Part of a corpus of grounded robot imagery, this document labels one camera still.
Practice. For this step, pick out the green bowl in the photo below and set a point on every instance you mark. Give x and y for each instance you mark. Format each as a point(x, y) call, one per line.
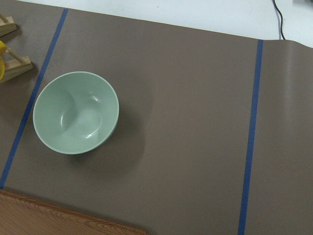
point(76, 112)

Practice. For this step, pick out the wooden mug rack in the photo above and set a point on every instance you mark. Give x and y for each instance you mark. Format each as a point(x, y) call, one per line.
point(15, 64)

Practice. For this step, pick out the yellow cup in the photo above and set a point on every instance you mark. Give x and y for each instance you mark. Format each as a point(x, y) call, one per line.
point(2, 65)

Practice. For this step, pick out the wooden cutting board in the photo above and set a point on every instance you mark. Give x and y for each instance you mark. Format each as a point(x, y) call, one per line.
point(23, 215)

